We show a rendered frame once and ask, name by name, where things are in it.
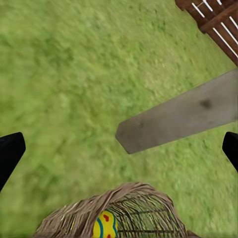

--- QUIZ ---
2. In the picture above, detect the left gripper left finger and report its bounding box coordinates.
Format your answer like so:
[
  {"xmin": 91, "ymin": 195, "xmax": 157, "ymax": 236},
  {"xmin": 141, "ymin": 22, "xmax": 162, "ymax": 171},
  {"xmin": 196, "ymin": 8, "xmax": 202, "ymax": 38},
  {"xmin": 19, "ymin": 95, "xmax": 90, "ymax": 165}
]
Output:
[{"xmin": 0, "ymin": 132, "xmax": 26, "ymax": 192}]

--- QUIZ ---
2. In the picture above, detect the easter egg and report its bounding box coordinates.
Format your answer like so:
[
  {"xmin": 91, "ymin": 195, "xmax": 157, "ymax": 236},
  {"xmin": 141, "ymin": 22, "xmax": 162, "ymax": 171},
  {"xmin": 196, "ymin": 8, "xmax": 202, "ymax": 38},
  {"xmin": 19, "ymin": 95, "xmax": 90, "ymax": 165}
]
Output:
[{"xmin": 92, "ymin": 208, "xmax": 118, "ymax": 238}]

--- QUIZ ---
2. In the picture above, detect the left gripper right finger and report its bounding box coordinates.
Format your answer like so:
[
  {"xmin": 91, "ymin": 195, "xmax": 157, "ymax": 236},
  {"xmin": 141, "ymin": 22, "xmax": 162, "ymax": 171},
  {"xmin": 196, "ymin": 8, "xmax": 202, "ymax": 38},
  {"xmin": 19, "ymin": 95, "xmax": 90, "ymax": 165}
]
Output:
[{"xmin": 222, "ymin": 132, "xmax": 238, "ymax": 171}]

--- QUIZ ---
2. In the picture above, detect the wicker basket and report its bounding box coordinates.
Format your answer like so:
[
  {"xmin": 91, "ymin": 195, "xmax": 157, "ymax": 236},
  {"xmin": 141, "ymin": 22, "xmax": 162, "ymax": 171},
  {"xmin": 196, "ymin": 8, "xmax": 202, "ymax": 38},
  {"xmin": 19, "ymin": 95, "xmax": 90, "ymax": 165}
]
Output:
[{"xmin": 30, "ymin": 181, "xmax": 200, "ymax": 238}]

